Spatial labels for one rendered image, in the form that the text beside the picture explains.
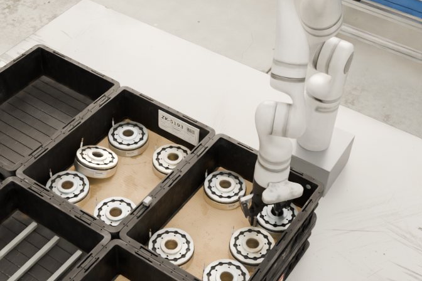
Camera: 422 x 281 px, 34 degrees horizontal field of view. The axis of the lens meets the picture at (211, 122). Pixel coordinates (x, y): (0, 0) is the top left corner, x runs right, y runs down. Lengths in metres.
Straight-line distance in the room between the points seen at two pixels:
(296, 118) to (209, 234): 0.40
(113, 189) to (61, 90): 0.40
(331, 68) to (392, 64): 1.94
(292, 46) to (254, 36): 2.29
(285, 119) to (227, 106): 0.77
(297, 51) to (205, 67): 0.95
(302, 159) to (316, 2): 0.55
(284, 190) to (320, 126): 0.38
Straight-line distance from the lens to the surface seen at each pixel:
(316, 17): 1.47
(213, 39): 3.58
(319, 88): 1.75
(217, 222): 1.64
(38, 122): 1.90
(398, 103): 3.38
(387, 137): 2.13
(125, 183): 1.72
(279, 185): 1.48
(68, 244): 1.61
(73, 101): 1.95
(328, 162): 1.86
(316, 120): 1.80
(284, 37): 1.35
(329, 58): 1.68
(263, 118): 1.37
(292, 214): 1.64
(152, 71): 2.24
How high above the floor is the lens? 2.10
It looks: 43 degrees down
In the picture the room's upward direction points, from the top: 4 degrees clockwise
